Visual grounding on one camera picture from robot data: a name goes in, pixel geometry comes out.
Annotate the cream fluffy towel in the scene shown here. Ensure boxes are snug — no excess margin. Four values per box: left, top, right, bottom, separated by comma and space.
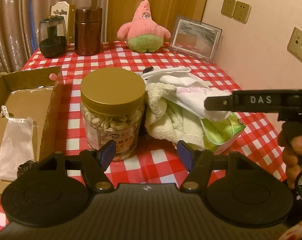
144, 83, 205, 150

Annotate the right hand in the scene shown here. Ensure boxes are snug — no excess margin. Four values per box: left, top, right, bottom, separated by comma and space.
278, 131, 302, 189

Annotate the green tissue pack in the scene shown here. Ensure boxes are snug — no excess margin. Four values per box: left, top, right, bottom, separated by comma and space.
201, 113, 246, 155

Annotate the red white checkered tablecloth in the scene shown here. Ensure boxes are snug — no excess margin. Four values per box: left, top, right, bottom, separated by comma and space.
0, 41, 288, 235

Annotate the plastic jar gold lid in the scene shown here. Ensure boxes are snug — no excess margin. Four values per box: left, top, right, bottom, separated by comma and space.
80, 67, 146, 161

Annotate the brown cardboard box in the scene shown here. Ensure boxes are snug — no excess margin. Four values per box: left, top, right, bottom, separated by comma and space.
0, 66, 63, 195

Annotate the dark glass grinder jar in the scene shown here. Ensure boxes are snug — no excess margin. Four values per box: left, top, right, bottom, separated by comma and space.
39, 15, 67, 58

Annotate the pink starfish plush toy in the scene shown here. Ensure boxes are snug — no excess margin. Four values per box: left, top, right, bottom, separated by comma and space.
117, 0, 171, 53

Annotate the brown cylindrical canister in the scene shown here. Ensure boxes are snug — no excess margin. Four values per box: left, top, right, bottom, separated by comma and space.
74, 7, 103, 56

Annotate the white wooden chair back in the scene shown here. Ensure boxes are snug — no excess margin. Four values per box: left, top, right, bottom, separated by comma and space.
49, 1, 76, 43

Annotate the wooden door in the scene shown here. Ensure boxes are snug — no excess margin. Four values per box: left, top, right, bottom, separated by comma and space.
106, 0, 207, 42

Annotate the beige curtain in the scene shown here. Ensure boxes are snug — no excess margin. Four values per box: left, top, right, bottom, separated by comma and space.
0, 0, 108, 73

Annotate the single wall socket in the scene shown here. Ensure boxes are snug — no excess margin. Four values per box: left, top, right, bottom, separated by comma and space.
287, 27, 302, 62

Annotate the white mesh drawstring pouch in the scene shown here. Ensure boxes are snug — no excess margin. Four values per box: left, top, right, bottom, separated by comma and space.
0, 105, 35, 181

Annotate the double wall socket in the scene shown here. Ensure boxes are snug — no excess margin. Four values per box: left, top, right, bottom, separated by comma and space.
221, 0, 252, 24

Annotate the clear acrylic picture frame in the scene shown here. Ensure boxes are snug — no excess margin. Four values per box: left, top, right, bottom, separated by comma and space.
169, 16, 223, 62

